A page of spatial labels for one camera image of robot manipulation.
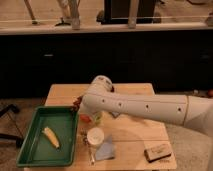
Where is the red apple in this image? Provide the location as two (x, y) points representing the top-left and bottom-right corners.
(80, 115), (91, 123)

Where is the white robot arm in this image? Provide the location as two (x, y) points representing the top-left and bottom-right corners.
(79, 75), (213, 171)

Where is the green plastic tray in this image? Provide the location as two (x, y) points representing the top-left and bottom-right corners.
(17, 106), (78, 167)

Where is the blue sponge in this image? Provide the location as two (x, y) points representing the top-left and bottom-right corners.
(110, 112), (121, 118)

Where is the green cup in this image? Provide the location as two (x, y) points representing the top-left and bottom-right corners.
(92, 112), (102, 124)

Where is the bunch of dark grapes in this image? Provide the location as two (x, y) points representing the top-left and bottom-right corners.
(71, 96), (82, 112)

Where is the white cup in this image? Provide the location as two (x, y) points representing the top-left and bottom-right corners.
(87, 127), (104, 147)

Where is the wooden table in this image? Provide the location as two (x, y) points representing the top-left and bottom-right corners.
(24, 83), (177, 171)

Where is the metal fork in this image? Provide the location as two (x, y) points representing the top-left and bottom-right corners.
(81, 131), (95, 165)

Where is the grey blue cloth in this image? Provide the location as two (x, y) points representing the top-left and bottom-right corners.
(95, 136), (115, 161)

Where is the brown board eraser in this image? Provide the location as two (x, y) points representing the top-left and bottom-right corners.
(144, 144), (172, 163)

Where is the black chair base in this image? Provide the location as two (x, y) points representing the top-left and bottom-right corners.
(0, 103), (25, 149)

